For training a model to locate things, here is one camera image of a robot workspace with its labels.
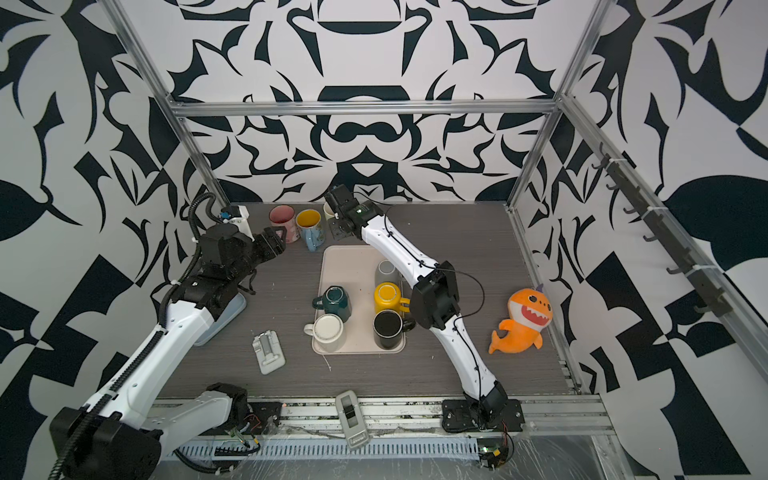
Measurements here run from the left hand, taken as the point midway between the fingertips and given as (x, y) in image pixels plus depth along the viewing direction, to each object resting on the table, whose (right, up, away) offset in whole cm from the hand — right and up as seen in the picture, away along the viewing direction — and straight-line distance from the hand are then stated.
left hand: (275, 226), depth 75 cm
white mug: (+11, -28, +6) cm, 31 cm away
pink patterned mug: (-8, +4, +29) cm, 30 cm away
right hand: (+14, +2, +16) cm, 22 cm away
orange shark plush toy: (+67, -23, +9) cm, 72 cm away
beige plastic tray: (+20, -23, +19) cm, 36 cm away
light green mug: (+10, +5, +16) cm, 20 cm away
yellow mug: (+28, -20, +10) cm, 36 cm away
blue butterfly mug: (+1, +2, +28) cm, 28 cm away
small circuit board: (+53, -53, -4) cm, 75 cm away
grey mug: (+28, -13, +14) cm, 34 cm away
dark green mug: (+13, -20, +8) cm, 25 cm away
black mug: (+28, -27, +5) cm, 39 cm away
